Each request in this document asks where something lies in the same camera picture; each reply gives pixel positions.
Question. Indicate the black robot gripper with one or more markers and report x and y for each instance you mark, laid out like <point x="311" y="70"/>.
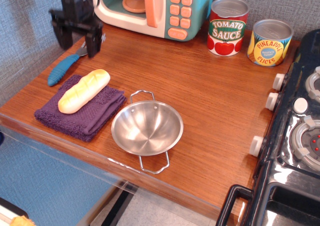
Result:
<point x="78" y="16"/>

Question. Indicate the blue handled metal spork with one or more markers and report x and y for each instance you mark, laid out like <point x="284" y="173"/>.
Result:
<point x="61" y="68"/>

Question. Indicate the steel bowl with wire handles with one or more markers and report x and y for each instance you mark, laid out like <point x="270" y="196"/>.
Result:
<point x="147" y="127"/>

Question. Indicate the white stove knob middle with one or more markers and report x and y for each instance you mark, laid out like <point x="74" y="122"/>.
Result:
<point x="271" y="101"/>

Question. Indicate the white stove knob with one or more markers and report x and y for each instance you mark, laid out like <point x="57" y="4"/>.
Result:
<point x="278" y="81"/>
<point x="256" y="145"/>
<point x="271" y="101"/>

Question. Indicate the yellow toy bread loaf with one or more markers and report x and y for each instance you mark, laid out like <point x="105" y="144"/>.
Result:
<point x="84" y="91"/>

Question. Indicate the folded purple towel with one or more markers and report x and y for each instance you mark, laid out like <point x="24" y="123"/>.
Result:
<point x="89" y="119"/>

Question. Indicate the teal toy microwave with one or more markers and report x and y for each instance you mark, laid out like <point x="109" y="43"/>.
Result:
<point x="178" y="20"/>

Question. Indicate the clear acrylic table guard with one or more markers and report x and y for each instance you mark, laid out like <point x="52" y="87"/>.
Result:
<point x="60" y="183"/>

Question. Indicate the tomato sauce can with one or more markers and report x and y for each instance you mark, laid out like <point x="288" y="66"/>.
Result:
<point x="227" y="24"/>

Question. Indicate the pineapple slices can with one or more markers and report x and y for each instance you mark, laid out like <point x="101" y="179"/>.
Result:
<point x="269" y="42"/>

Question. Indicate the orange object bottom left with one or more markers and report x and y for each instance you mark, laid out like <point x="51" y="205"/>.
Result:
<point x="11" y="215"/>

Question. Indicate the white stove knob rear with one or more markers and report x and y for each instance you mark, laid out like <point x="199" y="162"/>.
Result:
<point x="278" y="81"/>

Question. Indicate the white stove knob front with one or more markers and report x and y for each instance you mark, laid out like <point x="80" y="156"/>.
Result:
<point x="256" y="145"/>

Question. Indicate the white round stove button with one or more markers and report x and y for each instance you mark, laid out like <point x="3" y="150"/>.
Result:
<point x="300" y="105"/>

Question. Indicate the grey rear burner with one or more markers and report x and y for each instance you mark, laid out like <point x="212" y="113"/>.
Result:
<point x="312" y="92"/>

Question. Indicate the grey burner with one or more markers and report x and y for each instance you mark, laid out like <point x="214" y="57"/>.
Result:
<point x="312" y="92"/>
<point x="305" y="142"/>

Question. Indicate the grey front burner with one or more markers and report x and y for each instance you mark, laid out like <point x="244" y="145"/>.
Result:
<point x="305" y="142"/>

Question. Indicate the black toy stove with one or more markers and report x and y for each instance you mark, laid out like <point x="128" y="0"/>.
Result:
<point x="286" y="192"/>

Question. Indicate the black oven door handle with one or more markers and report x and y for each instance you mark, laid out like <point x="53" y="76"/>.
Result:
<point x="235" y="191"/>

